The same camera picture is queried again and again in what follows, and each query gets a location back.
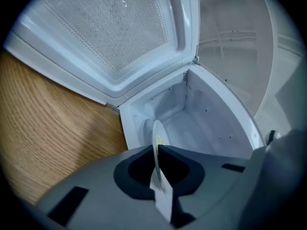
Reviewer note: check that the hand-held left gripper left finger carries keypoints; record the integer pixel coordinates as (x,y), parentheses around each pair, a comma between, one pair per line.
(96,200)

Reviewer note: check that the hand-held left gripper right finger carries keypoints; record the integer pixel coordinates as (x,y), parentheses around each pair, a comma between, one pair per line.
(211,190)

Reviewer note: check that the white plate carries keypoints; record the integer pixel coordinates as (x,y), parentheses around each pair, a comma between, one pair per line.
(159,133)

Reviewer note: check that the white microwave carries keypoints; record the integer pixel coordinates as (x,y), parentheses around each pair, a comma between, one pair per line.
(108,32)

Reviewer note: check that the light wooden table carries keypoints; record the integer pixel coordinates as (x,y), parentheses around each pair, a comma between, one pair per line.
(48,128)

